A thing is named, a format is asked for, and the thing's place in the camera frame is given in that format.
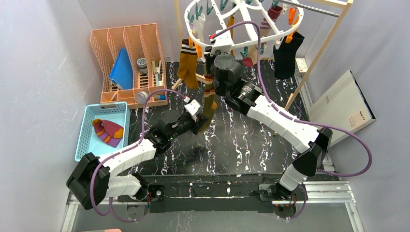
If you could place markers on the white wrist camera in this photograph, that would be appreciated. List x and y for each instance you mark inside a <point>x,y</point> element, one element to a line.
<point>222,43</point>
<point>194,108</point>

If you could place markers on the peach file organizer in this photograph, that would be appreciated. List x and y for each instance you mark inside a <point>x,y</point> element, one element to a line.
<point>139,41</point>

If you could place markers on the white sock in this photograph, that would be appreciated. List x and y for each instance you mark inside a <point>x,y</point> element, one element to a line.
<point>198,27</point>

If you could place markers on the orange striped-cuff sock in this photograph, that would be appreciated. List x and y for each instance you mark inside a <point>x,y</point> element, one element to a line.
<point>188,64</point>

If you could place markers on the grey flat box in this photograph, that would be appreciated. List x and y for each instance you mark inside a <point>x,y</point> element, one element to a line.
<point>343,105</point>

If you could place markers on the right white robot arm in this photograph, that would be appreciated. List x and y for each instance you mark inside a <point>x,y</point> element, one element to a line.
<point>311,143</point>

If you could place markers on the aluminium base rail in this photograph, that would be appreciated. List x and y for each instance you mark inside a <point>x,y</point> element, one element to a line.
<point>249,194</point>

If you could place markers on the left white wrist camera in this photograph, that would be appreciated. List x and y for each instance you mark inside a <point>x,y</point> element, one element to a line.
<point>194,108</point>

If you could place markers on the green striped sock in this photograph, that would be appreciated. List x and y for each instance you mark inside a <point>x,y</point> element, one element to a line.
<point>209,100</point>

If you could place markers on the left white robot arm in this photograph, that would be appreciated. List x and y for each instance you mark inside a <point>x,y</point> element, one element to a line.
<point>96,178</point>

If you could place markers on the metal rack rod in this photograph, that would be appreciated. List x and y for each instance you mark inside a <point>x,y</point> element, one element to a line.
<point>310,8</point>

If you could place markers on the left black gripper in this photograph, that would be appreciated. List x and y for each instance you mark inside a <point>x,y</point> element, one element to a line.
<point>195,122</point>

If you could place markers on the black sock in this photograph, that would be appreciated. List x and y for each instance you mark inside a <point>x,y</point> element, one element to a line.
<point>284,57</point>

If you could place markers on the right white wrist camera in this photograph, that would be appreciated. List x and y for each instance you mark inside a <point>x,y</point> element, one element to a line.
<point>222,43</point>

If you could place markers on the white round clip hanger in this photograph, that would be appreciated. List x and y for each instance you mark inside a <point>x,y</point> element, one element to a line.
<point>239,15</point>

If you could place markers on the small grey jar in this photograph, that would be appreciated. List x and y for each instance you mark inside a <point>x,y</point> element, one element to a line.
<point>142,65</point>

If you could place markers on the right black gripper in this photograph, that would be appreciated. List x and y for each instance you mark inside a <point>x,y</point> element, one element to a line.
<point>209,52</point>

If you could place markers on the purple striped sock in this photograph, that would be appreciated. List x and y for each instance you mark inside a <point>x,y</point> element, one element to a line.
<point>108,131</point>

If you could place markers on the light blue plastic basket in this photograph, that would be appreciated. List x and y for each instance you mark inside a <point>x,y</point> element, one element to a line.
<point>88,141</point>

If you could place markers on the white power strip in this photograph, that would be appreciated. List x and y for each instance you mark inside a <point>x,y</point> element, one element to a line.
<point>301,66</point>

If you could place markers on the blue folder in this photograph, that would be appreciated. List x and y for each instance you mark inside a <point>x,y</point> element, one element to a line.
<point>122,74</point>

